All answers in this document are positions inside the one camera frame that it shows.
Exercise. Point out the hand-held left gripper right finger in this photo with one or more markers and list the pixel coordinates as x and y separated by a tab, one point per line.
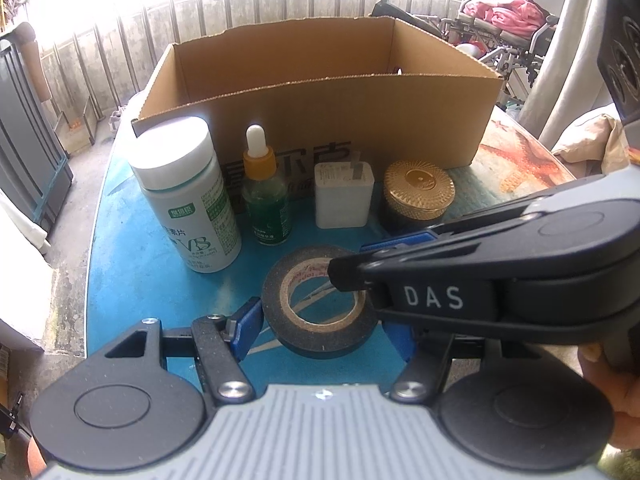
400	340

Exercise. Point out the dark grey cabinet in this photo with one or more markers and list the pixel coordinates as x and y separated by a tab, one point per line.
30	150

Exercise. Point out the beige cushion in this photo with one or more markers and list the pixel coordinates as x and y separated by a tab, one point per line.
590	140

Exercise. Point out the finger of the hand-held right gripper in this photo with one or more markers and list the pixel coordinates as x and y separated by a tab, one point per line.
350	272
400	244

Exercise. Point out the brown cardboard box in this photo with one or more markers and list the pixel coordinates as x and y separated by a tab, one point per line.
400	115

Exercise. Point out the wheelchair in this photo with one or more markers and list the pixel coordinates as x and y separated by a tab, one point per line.
500	55

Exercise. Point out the metal balcony railing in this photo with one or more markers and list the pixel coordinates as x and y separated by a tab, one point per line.
250	10

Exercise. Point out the person's right hand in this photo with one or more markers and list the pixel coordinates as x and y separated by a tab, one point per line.
625	405

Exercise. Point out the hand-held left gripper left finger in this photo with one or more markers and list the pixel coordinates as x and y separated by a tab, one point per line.
247	327

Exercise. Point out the wooden crate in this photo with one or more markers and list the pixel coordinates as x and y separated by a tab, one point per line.
75	127

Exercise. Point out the gold lid jar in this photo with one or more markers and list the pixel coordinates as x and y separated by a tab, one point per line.
417	190

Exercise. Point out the white charger plug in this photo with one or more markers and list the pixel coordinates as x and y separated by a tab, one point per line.
342	200

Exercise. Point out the pink clothing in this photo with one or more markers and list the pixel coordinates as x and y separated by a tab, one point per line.
505	12

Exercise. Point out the black tape roll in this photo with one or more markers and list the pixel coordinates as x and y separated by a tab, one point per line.
320	337

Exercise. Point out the green dropper bottle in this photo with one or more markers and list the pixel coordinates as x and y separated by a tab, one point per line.
267	210

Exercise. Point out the white bottle with green label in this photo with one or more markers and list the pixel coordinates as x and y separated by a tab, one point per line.
185	200

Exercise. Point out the beige shoe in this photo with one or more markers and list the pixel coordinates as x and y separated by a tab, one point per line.
116	119

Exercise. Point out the white cloth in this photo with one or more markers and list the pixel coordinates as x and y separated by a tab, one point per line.
20	225

